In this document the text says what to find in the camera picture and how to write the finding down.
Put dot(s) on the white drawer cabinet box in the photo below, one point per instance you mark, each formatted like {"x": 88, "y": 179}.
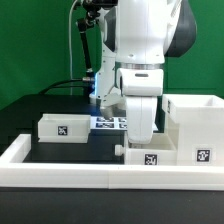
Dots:
{"x": 195, "y": 126}

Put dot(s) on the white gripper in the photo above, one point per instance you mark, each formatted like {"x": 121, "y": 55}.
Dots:
{"x": 141, "y": 89}

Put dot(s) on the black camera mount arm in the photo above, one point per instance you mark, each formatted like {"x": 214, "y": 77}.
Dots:
{"x": 83, "y": 25}

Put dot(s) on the white front drawer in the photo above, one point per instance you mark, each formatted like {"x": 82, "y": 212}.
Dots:
{"x": 160, "y": 151}

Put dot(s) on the white drawer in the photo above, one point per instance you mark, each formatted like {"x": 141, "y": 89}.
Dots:
{"x": 64, "y": 128}
{"x": 160, "y": 151}

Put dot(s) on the white U-shaped border frame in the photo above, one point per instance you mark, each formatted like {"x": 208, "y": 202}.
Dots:
{"x": 15, "y": 172}

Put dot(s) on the marker tag sheet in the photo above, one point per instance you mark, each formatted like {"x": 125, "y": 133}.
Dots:
{"x": 115, "y": 123}

